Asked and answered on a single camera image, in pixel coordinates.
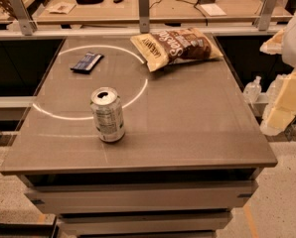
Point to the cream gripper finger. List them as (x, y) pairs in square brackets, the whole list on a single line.
[(281, 111), (273, 46)]

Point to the right metal bracket post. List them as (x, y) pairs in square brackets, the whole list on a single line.
[(263, 21)]

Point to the middle metal bracket post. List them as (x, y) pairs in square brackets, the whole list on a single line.
[(144, 16)]

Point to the brown and cream chip bag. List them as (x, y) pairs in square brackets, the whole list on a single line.
[(174, 46)]

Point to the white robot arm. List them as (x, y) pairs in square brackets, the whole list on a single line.
[(289, 44)]

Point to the grey drawer cabinet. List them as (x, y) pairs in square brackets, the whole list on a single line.
[(116, 203)]

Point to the metal bracket post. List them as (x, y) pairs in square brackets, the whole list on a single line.
[(144, 16), (263, 21), (27, 25)]

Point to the white paper card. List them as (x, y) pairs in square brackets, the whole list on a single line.
[(213, 10)]

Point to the clear sanitizer bottle right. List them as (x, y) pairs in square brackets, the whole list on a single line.
[(275, 87)]

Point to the left metal bracket post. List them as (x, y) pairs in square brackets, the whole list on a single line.
[(27, 25)]

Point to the blue rxbar blueberry wrapper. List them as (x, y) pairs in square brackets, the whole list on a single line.
[(87, 63)]

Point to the tan paper packet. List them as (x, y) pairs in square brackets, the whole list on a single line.
[(61, 8)]

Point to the clear sanitizer bottle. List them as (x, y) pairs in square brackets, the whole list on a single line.
[(275, 87), (252, 90)]

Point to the clear sanitizer bottle left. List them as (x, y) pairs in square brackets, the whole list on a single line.
[(252, 90)]

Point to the silver 7up soda can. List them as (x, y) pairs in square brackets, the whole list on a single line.
[(106, 108)]

